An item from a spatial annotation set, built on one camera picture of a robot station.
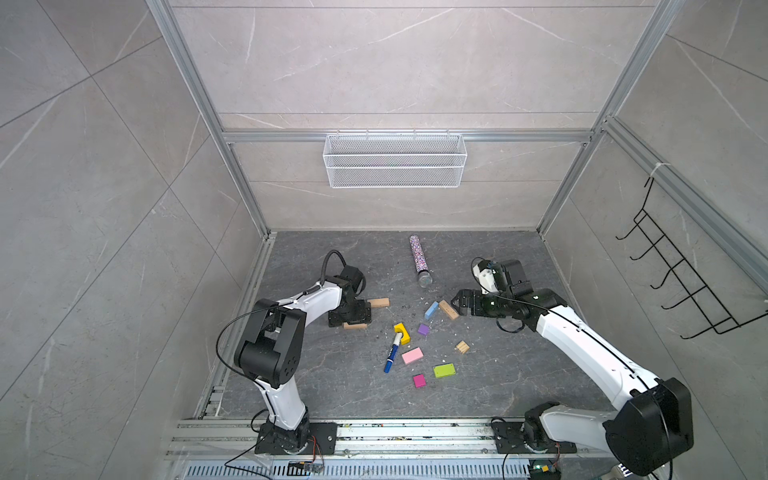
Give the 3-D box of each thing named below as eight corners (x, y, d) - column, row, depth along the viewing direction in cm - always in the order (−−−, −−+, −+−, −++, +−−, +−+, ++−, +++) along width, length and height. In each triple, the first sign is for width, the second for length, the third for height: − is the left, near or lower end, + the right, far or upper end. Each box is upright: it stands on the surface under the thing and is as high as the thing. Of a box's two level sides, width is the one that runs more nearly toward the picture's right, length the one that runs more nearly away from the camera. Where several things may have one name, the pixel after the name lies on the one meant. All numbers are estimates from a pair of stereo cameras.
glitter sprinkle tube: (420, 289, 104) (421, 283, 101) (408, 240, 119) (408, 235, 116) (432, 287, 104) (433, 282, 102) (419, 239, 119) (419, 233, 117)
